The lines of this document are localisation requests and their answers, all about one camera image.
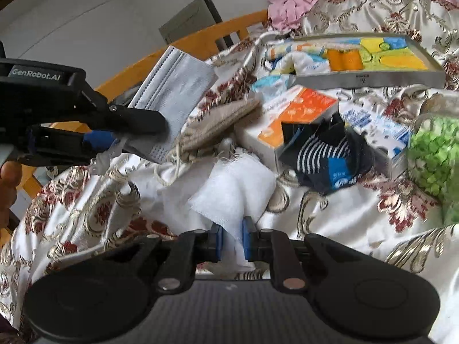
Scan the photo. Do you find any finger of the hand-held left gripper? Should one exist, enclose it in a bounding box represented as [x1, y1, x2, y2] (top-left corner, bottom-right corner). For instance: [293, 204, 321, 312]
[72, 79, 170, 141]
[22, 124, 125, 167]

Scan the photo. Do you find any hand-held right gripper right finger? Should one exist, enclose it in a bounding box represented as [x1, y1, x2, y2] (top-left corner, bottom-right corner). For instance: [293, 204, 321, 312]
[242, 217, 359, 291]

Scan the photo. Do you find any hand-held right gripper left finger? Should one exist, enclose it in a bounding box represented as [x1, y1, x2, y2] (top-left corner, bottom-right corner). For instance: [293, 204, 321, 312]
[106, 222, 225, 292]

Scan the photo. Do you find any white gauze cloth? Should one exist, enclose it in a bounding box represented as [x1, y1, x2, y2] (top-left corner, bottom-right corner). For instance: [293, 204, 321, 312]
[158, 152, 277, 269]

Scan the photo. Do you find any grey face mask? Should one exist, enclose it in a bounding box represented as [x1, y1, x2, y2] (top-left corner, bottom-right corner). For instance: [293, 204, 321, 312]
[91, 46, 217, 176]

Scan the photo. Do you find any beige drawstring pouch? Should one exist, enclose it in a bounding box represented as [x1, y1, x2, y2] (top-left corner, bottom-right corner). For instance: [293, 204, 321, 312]
[154, 98, 262, 187]

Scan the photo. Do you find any black striped sock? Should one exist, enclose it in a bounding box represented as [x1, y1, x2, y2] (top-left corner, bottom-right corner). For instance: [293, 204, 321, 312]
[279, 113, 374, 196]

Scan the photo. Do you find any striped yellow cloth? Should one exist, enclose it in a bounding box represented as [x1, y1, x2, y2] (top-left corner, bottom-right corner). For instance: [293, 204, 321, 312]
[265, 41, 328, 61]

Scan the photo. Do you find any white cloth with whale print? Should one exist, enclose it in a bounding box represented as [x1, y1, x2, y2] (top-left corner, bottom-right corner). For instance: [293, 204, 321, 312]
[271, 52, 332, 77]

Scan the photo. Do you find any orange pouch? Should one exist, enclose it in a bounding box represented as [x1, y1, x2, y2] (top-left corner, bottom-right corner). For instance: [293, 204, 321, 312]
[327, 48, 362, 71]

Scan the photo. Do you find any metal tray with cartoon picture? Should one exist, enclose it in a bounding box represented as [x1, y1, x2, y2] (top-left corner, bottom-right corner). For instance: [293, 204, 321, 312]
[263, 32, 447, 89]

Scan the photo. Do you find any person's left hand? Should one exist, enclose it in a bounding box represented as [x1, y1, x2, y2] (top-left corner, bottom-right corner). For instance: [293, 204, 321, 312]
[0, 161, 18, 230]

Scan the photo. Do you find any floral satin blanket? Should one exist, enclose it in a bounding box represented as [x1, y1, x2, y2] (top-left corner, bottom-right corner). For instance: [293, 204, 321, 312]
[0, 0, 459, 344]

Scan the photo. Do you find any dark wooden door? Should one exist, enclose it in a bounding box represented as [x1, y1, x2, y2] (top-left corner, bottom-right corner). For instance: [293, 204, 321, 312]
[159, 0, 223, 52]

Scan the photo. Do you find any light blue white packet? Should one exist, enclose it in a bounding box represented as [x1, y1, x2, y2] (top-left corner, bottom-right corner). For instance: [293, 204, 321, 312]
[250, 75, 292, 97]

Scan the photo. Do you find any orange and white box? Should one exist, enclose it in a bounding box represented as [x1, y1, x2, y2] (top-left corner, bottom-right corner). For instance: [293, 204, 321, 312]
[235, 85, 339, 173]

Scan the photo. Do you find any blue and white carton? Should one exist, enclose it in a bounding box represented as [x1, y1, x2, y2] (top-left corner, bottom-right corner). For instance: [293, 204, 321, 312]
[341, 102, 413, 180]

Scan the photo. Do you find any pink bed sheet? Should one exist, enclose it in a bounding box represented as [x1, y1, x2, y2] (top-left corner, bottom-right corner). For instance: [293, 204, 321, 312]
[253, 0, 345, 31]

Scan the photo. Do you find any clear bag of green pieces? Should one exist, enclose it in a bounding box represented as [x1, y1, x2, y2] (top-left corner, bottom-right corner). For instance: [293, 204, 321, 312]
[407, 95, 459, 223]

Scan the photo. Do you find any wooden slatted bed rail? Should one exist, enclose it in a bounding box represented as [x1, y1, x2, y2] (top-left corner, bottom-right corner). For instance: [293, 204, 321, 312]
[16, 9, 269, 198]

